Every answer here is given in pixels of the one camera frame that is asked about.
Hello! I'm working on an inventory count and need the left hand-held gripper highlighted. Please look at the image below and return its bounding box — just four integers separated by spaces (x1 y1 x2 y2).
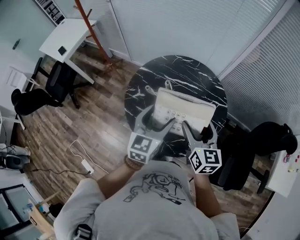
127 104 177 164

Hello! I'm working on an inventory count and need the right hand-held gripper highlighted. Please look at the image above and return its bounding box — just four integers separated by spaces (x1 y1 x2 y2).
182 120 222 175

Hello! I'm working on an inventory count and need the person's right forearm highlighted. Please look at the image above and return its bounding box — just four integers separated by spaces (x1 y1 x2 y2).
193 172 223 218

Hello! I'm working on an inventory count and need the person's left forearm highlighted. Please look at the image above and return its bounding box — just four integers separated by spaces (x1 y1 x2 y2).
96 161 141 200

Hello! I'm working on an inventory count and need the black office chair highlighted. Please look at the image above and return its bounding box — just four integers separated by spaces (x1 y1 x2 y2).
11 57 94 116
208 121 299 195

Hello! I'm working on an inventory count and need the round black marble table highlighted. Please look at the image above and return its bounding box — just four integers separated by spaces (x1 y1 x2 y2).
124 55 228 158

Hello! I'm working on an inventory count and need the white power adapter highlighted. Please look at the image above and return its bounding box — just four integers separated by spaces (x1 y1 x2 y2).
81 159 95 175

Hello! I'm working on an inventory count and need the white side table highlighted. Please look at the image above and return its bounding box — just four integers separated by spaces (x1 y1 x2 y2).
267 147 300 198

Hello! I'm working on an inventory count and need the person's grey printed t-shirt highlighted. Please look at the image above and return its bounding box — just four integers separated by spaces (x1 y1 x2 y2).
53 161 241 240

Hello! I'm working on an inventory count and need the orange tree-shaped coat rack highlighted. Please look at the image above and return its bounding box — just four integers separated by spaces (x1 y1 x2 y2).
74 0 117 71

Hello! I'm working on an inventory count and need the white rectangular desk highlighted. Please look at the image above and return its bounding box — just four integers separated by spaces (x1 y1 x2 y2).
38 18 113 85

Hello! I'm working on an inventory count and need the black harness buckle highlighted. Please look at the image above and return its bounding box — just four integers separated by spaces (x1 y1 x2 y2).
75 224 92 240

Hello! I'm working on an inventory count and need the small black round bin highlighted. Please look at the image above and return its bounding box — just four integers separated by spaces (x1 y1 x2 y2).
50 202 64 218

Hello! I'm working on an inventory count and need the grey rounded machine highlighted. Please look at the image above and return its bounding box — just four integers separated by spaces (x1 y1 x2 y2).
0 143 31 171

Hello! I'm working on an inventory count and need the light wooden crate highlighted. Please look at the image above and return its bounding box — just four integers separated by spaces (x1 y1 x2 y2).
28 198 57 239

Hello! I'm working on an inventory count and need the black framed glass cabinet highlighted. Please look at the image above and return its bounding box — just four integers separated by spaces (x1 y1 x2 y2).
0 184 28 232

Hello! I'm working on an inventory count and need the beaded bracelet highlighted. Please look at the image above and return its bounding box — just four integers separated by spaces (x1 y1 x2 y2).
123 154 144 171

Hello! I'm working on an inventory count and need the white floor cable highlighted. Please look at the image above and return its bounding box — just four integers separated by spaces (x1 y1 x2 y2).
69 140 110 174

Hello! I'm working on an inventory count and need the thin black floor cable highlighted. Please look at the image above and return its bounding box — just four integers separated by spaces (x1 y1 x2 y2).
25 167 91 176

